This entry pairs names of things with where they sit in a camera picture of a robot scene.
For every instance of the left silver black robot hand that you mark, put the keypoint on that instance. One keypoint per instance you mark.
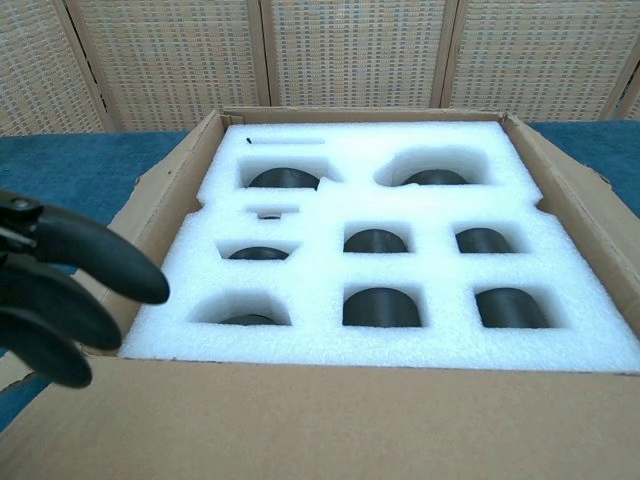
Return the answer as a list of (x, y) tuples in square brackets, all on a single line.
[(60, 300)]

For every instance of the red printed cardboard box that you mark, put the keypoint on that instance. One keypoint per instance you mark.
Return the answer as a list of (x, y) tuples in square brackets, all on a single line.
[(320, 425)]

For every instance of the white foam packing insert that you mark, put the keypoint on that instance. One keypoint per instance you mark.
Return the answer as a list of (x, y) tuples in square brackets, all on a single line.
[(320, 272)]

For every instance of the woven rattan folding screen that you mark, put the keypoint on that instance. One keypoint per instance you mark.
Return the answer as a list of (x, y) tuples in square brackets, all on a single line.
[(350, 50)]

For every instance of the black cup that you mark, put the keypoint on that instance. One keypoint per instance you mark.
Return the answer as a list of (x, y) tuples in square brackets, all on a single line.
[(247, 320), (512, 310), (382, 310)]

